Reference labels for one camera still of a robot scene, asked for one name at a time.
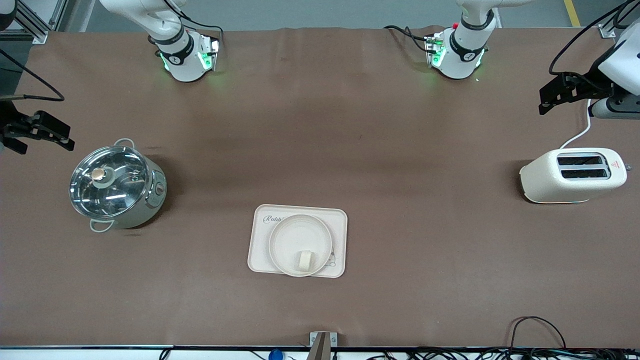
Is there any round cream plate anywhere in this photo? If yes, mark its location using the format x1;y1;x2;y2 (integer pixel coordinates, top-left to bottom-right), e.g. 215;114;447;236
268;214;334;277

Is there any cream two-slot toaster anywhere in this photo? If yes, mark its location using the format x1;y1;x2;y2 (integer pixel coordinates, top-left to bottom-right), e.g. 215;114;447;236
519;147;632;205

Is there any glass pot lid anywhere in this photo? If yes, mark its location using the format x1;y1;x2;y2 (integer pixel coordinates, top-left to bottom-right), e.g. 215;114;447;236
69;145;151;221

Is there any cream rabbit print tray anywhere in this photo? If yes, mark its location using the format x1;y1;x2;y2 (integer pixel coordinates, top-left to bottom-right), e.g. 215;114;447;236
247;204;348;279

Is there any brown table mat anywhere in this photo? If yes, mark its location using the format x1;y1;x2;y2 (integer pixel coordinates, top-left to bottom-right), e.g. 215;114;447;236
0;26;640;349

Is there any aluminium frame profile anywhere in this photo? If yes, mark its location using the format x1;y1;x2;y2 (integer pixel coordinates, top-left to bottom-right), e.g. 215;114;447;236
598;0;634;39
12;0;69;45

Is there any white toaster power cable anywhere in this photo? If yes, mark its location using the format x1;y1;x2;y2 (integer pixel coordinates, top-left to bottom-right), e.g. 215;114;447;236
559;99;594;150

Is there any black arm base cable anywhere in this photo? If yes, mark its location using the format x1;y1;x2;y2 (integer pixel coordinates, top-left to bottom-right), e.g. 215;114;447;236
383;24;432;54
172;0;225;49

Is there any black looped cable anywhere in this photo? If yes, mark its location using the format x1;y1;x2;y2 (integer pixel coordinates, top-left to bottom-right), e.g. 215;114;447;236
509;316;567;351

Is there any black cable bundle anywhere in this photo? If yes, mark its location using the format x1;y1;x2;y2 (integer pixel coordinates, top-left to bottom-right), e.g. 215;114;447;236
350;347;640;360

